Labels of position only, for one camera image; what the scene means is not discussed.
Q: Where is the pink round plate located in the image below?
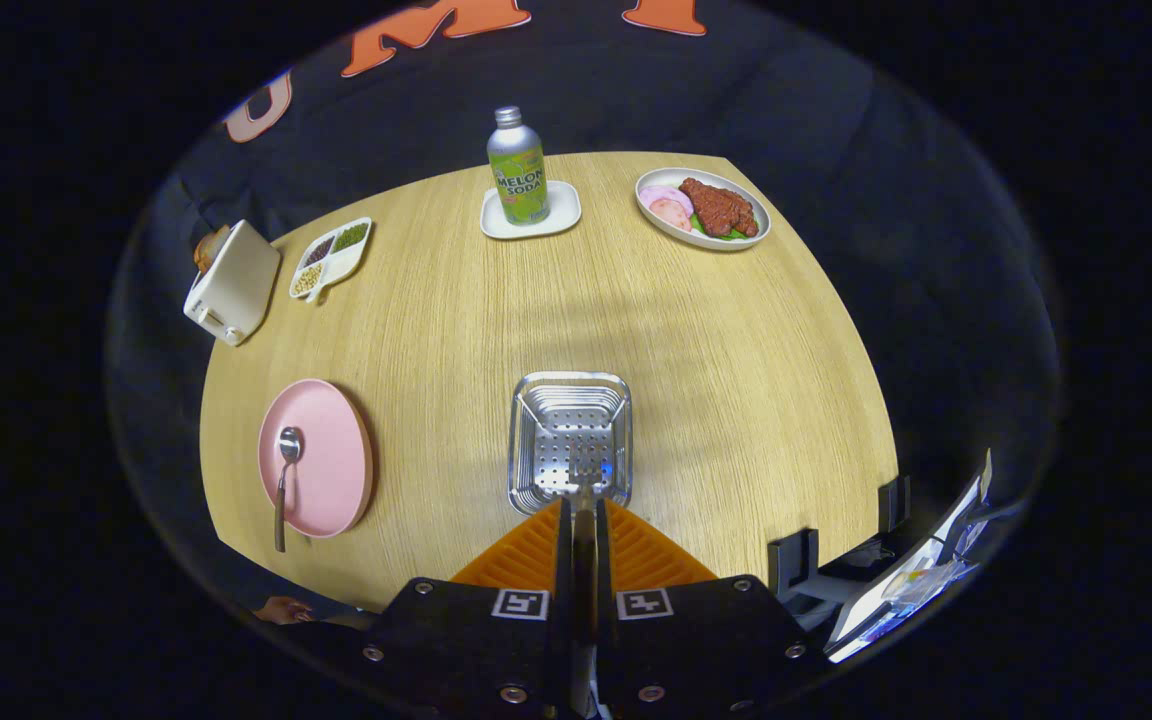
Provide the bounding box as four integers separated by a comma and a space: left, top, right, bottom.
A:
257, 378, 375, 540

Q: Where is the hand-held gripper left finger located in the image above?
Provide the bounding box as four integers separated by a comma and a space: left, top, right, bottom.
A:
361, 498, 577, 720

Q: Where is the white square coaster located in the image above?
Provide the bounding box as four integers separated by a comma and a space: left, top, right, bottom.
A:
479, 180, 583, 241

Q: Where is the white board with papers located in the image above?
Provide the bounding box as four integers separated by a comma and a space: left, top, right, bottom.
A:
824, 450, 995, 663

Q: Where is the green soda bottle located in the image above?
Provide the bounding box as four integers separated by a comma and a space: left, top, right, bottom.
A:
486, 105, 551, 227

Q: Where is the white toaster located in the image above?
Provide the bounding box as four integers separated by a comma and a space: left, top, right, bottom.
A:
183, 219, 282, 348

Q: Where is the brown fried meat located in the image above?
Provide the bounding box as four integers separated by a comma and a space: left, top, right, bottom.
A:
678, 177, 760, 239

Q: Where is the light pink ham slice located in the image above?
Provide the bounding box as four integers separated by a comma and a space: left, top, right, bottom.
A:
639, 185, 695, 216

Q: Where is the metal spoon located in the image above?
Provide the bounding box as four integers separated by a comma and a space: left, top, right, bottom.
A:
273, 426, 304, 554

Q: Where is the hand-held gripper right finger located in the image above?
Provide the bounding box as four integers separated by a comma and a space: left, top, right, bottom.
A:
594, 498, 817, 720

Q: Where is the perforated metal basket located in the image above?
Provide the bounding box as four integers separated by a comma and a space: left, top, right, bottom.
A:
507, 371, 634, 517

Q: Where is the white oval plate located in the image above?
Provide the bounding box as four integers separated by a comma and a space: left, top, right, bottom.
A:
634, 167, 772, 251

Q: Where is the brown bread in toaster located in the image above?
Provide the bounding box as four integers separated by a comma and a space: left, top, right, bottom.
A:
193, 225, 232, 273

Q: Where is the white divided dish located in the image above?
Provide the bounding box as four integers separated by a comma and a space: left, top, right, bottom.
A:
288, 217, 374, 304

